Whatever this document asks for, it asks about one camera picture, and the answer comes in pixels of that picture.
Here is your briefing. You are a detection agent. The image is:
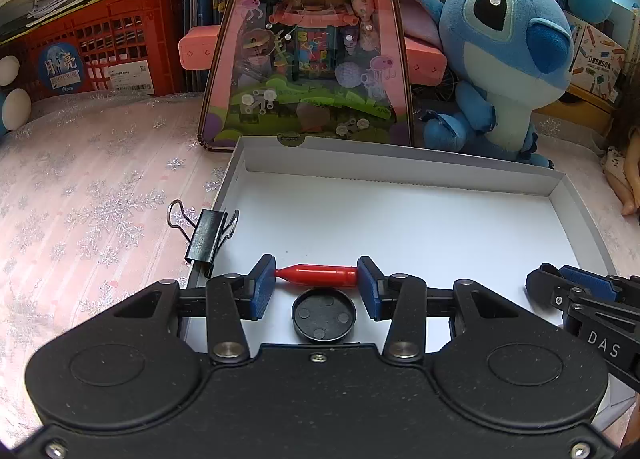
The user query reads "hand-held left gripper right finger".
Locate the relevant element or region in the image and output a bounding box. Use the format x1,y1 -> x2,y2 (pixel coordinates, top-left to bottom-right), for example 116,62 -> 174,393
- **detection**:
356,255 -> 526,361

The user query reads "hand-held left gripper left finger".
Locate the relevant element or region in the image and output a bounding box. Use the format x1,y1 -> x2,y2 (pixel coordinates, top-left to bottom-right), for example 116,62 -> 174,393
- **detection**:
107,254 -> 277,365

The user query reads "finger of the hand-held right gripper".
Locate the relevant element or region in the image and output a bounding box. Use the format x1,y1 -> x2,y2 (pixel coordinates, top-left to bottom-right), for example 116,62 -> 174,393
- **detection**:
559,265 -> 640,310
525,263 -> 583,321

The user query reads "black round lid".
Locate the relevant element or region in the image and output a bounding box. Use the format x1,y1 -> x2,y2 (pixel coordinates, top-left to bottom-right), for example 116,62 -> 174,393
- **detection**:
291,288 -> 357,344

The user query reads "red bullet-shaped toy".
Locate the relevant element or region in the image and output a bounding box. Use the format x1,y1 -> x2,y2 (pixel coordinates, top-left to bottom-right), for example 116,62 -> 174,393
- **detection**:
275,264 -> 360,287

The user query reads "white cardboard box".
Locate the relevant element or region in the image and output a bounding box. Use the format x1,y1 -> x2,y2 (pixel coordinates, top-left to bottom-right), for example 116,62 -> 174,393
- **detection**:
180,135 -> 636,432

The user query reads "black binder clip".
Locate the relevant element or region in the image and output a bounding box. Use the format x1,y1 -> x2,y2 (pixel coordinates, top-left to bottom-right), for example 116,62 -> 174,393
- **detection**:
167,199 -> 240,278

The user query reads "brown-haired doll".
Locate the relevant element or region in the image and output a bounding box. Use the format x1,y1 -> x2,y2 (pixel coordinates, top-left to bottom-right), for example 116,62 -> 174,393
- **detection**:
602,106 -> 640,217

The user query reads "wooden shelf board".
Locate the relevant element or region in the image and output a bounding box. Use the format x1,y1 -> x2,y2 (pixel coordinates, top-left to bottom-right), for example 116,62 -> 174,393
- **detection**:
532,84 -> 618,136

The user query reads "pink snowflake tablecloth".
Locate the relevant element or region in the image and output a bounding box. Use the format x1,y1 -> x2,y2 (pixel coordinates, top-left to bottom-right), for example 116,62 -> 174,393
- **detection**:
0,89 -> 640,442

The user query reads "colourful printed cardboard box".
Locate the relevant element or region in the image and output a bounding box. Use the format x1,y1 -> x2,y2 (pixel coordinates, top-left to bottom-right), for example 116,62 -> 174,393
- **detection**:
565,12 -> 628,102

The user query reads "blue big-eared alien plush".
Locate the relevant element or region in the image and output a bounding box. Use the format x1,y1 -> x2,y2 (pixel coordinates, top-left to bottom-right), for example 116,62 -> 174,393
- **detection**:
395,0 -> 576,169

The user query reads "pink toy playset box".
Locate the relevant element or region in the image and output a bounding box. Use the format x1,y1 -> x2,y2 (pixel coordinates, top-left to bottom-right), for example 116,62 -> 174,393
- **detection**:
179,0 -> 448,152

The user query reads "red plastic crate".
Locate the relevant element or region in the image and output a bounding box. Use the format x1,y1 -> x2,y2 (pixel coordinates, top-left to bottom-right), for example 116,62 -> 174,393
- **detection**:
0,0 -> 188,100

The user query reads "blue white cat plush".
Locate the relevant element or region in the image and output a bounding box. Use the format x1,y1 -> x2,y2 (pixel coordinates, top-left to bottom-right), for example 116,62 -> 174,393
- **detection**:
0,55 -> 32,132

